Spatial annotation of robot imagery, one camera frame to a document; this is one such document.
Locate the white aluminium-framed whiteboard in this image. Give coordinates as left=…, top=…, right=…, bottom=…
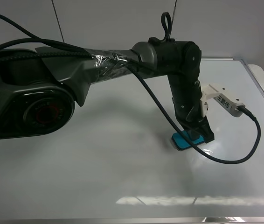
left=0, top=59, right=264, bottom=224

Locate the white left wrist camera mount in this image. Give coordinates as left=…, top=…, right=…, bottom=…
left=200, top=84, right=245, bottom=118

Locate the black braided camera cable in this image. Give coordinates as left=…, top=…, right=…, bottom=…
left=0, top=8, right=262, bottom=165

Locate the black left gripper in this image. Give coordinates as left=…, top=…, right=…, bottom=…
left=171, top=79, right=215, bottom=143

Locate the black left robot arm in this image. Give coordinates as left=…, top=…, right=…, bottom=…
left=0, top=37, right=215, bottom=142

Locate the teal whiteboard eraser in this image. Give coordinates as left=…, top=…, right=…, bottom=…
left=171, top=133, right=205, bottom=151

